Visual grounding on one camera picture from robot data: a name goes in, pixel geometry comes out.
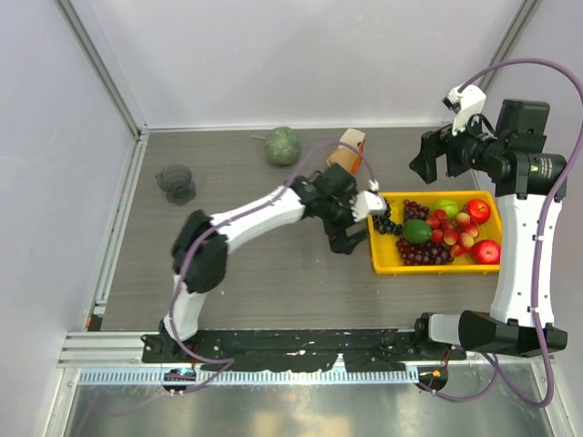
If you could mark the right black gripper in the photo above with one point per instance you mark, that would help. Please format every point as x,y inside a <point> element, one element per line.
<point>437,143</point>

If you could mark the green netted melon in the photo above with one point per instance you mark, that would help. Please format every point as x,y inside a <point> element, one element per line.
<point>282,146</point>

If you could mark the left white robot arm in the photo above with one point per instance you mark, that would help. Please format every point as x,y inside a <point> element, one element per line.
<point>204,243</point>

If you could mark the dark green lime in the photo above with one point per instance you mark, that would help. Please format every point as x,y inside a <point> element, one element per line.
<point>416,231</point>

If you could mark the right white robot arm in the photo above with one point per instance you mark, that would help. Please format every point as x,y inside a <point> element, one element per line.
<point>520,321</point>

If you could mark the upper red apple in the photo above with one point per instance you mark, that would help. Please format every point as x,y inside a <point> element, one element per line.
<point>478,210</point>

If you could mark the small red grape bunch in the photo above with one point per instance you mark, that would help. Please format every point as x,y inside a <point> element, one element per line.
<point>414,210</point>

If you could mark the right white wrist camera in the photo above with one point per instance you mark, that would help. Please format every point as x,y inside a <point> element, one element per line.
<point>465,103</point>

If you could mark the black grape bunch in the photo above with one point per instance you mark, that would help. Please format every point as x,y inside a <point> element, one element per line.
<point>384,224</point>

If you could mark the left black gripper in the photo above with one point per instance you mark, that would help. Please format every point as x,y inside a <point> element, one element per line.
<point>339,239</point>

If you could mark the light green apple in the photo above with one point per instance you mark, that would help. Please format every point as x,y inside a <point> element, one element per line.
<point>449,206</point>

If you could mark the red apple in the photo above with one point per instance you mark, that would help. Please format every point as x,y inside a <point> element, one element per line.
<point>478,210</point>
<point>486,252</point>

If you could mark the aluminium frame rail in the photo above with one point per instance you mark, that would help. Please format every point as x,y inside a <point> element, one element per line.
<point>108,358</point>

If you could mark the lower red apple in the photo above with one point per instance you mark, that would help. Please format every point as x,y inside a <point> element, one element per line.
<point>486,252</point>

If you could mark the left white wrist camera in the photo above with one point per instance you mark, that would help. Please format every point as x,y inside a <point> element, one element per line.
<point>368,202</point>

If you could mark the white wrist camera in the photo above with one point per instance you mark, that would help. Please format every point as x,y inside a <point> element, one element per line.
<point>368,202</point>
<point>465,103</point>

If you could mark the red lychee cluster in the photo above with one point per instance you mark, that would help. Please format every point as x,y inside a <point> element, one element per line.
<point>456,235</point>

